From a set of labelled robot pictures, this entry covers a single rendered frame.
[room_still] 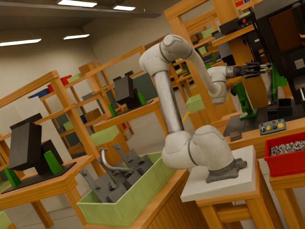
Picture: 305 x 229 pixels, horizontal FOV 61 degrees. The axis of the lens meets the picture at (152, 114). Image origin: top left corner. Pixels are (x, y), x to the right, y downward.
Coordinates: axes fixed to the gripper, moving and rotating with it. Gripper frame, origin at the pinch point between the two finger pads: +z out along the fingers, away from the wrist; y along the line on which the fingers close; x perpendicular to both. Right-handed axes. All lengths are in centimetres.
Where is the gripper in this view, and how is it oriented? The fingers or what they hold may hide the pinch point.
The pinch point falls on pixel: (265, 68)
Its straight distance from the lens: 200.1
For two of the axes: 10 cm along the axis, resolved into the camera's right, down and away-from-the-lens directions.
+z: 8.9, -0.3, -4.5
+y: 1.5, -9.2, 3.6
